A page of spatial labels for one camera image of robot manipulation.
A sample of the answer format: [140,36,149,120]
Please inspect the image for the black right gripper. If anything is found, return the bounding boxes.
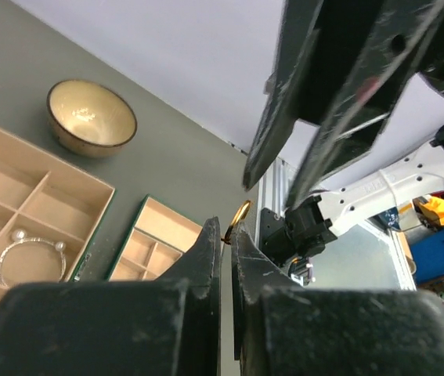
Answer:
[287,1,444,208]

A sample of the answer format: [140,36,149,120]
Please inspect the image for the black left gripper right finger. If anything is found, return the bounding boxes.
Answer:
[231,226,444,375]

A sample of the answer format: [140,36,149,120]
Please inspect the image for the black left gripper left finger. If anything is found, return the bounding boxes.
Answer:
[0,218,221,375]

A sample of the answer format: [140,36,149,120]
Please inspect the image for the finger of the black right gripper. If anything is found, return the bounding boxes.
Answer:
[242,1,323,190]

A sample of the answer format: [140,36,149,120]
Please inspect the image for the gold ring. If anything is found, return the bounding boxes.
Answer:
[220,199,254,245]

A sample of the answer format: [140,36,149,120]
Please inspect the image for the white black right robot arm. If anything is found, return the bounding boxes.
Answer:
[243,1,444,274]

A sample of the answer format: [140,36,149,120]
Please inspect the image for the green jewelry tray insert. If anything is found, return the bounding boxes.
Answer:
[106,195,202,280]

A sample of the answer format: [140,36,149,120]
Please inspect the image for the green jewelry box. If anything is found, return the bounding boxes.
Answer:
[0,128,115,299]

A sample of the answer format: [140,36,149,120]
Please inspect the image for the blue plastic crate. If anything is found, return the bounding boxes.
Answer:
[410,230,444,284]

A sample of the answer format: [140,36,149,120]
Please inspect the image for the beige ceramic bowl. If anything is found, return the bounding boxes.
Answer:
[46,79,138,158]

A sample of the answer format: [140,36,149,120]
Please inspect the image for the silver pearl bangle bracelet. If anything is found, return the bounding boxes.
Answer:
[0,228,68,287]

